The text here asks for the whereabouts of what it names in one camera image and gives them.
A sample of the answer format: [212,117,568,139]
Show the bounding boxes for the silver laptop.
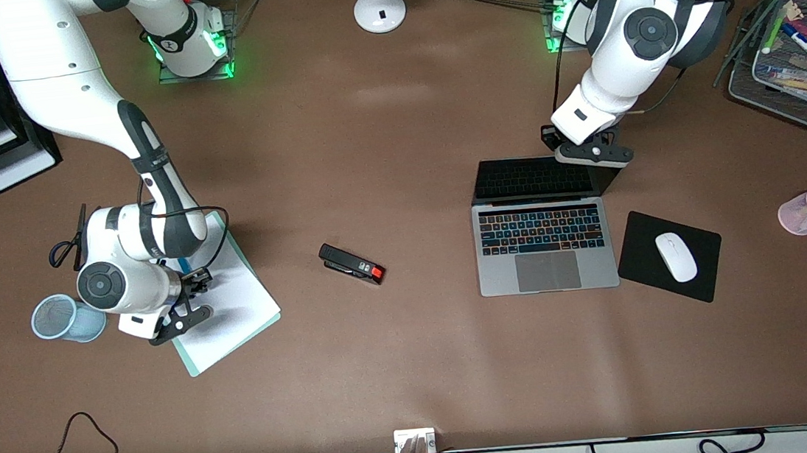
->
[467,147,637,301]

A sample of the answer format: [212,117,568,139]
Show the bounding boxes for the green marker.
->
[758,11,789,55]

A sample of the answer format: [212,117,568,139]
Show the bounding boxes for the white paper sheet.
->
[155,210,283,376]

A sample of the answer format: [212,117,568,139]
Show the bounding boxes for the mint green clipboard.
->
[151,206,287,381]

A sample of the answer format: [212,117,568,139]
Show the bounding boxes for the black scissors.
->
[43,204,94,275]

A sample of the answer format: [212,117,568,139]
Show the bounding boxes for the blue mesh pen cup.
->
[28,289,110,348]

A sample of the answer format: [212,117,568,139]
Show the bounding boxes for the black mouse pad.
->
[612,202,728,312]

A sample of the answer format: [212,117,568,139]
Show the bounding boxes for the black and red stapler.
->
[317,238,387,291]

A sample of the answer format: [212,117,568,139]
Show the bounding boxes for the white computer mouse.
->
[654,230,699,286]

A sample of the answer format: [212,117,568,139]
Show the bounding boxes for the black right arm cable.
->
[136,172,235,275]

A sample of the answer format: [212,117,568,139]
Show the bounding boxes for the black looped cable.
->
[39,408,120,453]

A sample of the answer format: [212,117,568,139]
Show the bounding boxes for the white camera bracket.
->
[393,426,439,453]

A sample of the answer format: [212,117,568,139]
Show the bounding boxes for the black coiled cable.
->
[696,429,768,453]

